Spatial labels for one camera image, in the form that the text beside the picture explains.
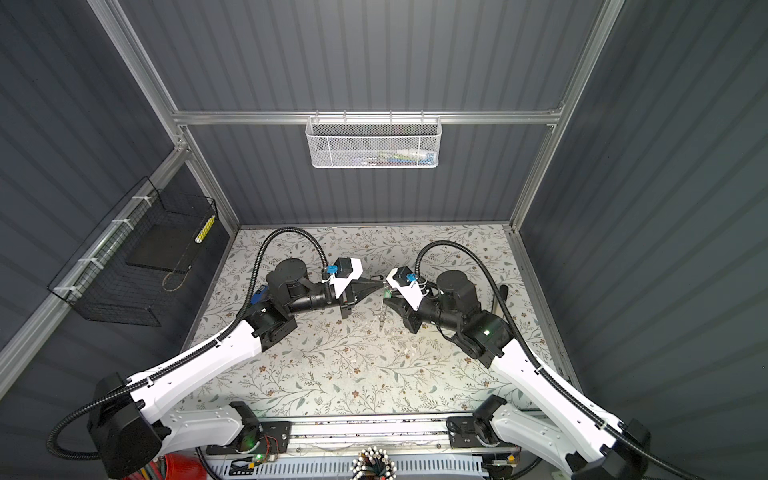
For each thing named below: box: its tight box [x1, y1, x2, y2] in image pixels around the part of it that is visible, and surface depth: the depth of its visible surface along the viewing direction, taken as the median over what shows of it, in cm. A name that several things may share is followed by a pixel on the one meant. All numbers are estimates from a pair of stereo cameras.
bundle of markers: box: [350, 446, 397, 480], surface depth 57 cm
